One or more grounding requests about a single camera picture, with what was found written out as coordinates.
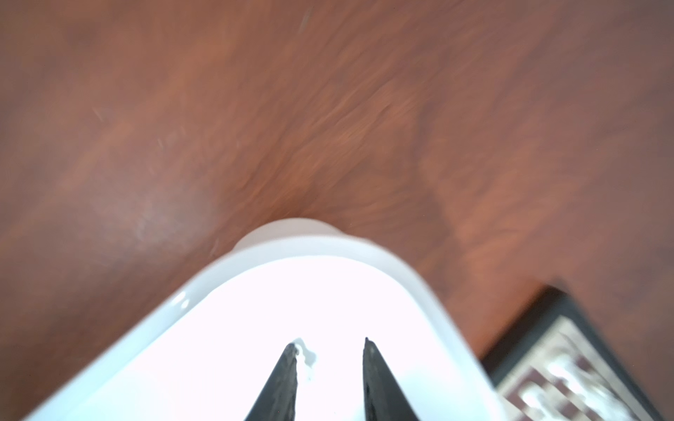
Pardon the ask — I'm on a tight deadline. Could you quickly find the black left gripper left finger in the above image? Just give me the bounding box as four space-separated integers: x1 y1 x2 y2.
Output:
245 343 298 421

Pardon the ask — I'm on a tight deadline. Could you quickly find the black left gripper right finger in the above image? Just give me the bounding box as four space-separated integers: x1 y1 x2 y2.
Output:
363 338 418 421

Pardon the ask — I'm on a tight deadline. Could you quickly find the white chess pawn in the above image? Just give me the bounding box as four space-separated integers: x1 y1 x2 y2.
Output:
293 338 317 382

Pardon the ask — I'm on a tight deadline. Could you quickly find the white plastic bin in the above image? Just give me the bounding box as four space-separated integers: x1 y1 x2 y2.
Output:
29 219 505 420

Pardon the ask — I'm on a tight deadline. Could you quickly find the folding chess board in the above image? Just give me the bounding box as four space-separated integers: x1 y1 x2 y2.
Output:
482 287 662 420

